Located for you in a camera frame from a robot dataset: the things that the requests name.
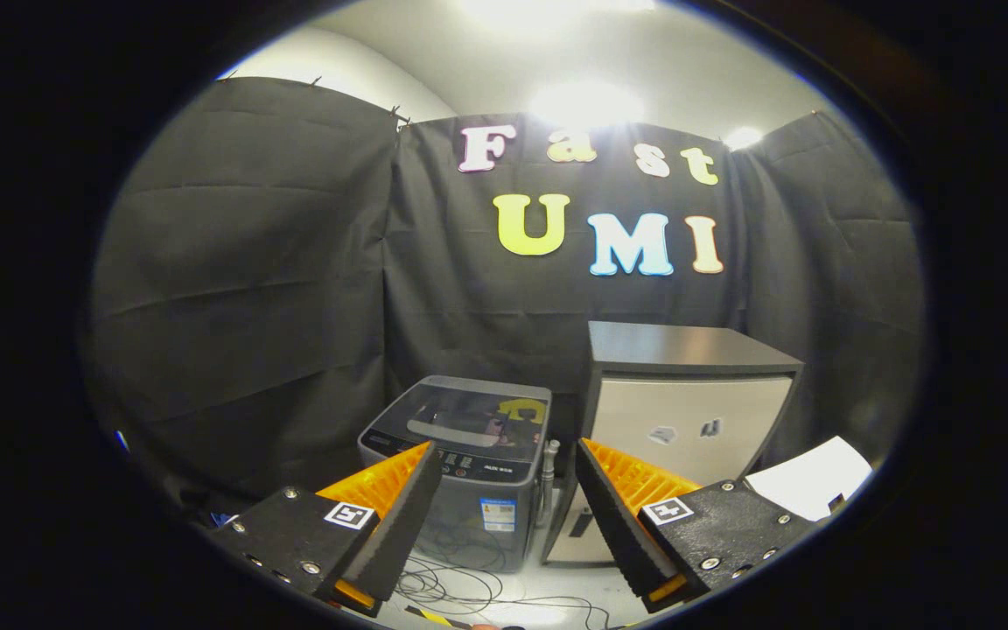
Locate beige cabinet with dark top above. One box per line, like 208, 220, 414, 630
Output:
542, 320, 805, 566

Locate black floor cables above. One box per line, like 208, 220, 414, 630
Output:
399, 525, 612, 629

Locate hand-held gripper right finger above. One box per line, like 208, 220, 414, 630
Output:
575, 437, 816, 614

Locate grey washing machine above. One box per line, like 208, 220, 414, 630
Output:
358, 376, 553, 575

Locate dark washing machine lid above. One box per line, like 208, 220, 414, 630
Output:
379, 376, 553, 469

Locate white table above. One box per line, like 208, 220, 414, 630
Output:
745, 436, 873, 522

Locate black backdrop cloth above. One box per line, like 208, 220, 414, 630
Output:
84, 77, 925, 526

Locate grey drain hose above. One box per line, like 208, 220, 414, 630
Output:
538, 440, 562, 528

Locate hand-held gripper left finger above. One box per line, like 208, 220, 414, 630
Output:
206, 440, 444, 619

